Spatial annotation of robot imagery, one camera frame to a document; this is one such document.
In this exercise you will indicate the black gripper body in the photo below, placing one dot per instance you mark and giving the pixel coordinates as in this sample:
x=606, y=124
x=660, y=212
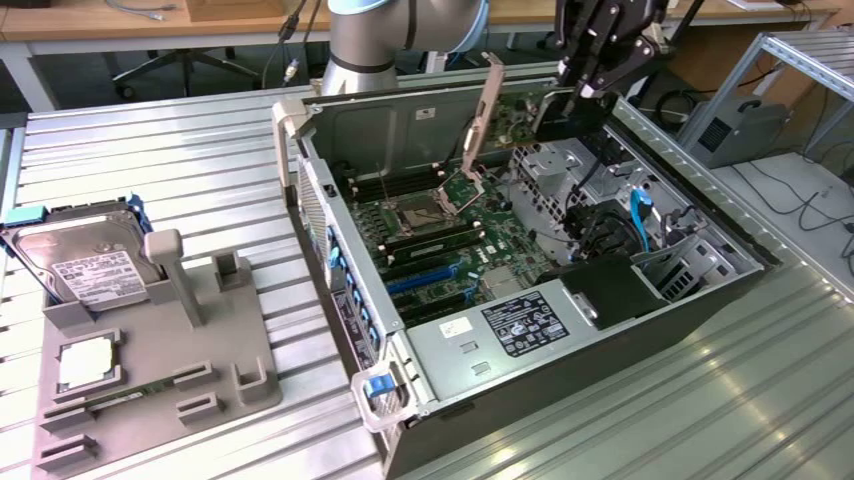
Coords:
x=628, y=10

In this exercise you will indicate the green graphics card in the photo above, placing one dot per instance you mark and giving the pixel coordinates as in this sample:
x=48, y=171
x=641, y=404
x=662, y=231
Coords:
x=514, y=115

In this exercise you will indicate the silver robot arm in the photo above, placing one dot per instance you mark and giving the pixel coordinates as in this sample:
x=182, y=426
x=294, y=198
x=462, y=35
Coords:
x=363, y=50

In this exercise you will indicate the black office chair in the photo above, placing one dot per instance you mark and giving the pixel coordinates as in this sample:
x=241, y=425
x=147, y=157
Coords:
x=186, y=62
x=534, y=40

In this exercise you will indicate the black stand pole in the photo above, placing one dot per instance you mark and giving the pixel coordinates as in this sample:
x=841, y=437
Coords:
x=689, y=20

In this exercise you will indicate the wooden desk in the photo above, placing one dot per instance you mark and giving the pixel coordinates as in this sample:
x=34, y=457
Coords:
x=81, y=27
x=748, y=17

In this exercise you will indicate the grey box with vent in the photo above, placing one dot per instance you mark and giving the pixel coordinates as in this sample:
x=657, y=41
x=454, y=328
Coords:
x=741, y=130

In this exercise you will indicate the black desk item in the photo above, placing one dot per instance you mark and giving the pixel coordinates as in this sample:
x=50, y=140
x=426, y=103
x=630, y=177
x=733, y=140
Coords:
x=788, y=2

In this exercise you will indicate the silver socket cover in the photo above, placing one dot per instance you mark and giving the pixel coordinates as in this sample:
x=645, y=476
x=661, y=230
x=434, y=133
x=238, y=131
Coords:
x=446, y=194

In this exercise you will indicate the green motherboard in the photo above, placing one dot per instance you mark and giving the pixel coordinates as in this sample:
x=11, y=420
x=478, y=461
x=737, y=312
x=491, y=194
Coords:
x=508, y=235

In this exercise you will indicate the thin socket locking lever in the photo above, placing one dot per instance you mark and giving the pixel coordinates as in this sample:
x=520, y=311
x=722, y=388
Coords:
x=383, y=185

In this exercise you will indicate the CPU socket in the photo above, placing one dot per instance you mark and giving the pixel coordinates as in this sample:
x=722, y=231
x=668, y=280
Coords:
x=417, y=215

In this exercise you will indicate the silver disk bay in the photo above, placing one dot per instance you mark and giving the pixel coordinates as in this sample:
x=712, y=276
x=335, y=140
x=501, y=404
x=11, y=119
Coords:
x=688, y=275

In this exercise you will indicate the black RAM stick white label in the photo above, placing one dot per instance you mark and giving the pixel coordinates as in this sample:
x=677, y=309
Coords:
x=434, y=250

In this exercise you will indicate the black case lock tab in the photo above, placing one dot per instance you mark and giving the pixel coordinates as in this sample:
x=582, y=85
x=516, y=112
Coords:
x=327, y=190

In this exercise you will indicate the silver chipset heatsink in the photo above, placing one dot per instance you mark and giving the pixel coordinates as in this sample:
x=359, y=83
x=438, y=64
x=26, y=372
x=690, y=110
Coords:
x=504, y=281

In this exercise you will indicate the blue expansion slot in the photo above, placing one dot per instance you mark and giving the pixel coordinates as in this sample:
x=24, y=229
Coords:
x=421, y=282

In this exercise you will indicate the silver power supply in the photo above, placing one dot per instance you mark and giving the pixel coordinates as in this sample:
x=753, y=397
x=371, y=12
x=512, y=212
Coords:
x=467, y=360

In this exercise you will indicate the open PC case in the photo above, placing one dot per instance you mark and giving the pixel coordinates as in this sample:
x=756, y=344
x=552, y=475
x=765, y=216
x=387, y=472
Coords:
x=601, y=390

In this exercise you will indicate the blue case release latch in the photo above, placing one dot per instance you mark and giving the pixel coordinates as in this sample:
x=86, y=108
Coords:
x=381, y=386

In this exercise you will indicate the hard disk with blue rails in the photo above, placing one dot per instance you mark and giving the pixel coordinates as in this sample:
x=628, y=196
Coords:
x=74, y=250

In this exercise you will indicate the grey parts rack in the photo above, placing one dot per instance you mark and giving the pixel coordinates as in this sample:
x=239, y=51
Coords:
x=161, y=345

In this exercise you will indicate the green RAM stick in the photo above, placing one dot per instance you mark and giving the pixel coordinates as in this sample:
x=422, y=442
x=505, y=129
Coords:
x=134, y=395

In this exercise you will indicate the silver CPU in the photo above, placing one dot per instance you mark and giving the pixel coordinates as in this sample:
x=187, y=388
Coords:
x=87, y=362

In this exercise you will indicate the aluminium slat table frame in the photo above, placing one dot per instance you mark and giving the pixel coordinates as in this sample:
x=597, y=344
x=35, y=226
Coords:
x=801, y=55

